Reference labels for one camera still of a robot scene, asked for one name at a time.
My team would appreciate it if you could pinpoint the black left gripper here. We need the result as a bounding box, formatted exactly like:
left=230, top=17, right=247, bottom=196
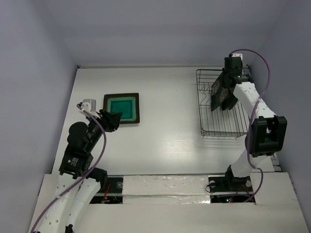
left=86, top=108, right=122, bottom=150

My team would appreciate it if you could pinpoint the teal square plate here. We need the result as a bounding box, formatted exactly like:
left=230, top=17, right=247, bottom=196
left=103, top=93, right=140, bottom=124

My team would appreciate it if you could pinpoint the black floral square plate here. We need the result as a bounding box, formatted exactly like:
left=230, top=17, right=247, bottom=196
left=209, top=72, right=229, bottom=112

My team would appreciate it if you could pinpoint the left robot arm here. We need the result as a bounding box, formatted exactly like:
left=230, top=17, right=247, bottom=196
left=31, top=107, right=122, bottom=233

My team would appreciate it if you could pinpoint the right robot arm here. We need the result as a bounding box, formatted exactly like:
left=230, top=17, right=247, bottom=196
left=222, top=53, right=287, bottom=191

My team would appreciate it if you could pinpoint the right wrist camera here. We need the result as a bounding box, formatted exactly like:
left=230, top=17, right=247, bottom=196
left=229, top=52, right=243, bottom=59

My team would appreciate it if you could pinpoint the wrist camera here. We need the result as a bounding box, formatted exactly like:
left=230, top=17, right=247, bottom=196
left=77, top=99, right=97, bottom=115
left=229, top=52, right=243, bottom=59

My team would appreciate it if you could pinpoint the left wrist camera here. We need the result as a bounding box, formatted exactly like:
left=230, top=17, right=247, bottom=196
left=77, top=99, right=97, bottom=115

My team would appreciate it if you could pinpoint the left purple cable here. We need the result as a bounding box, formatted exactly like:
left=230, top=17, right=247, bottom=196
left=30, top=104, right=107, bottom=233

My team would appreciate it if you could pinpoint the wire dish rack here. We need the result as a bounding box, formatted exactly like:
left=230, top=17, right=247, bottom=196
left=196, top=69, right=248, bottom=139

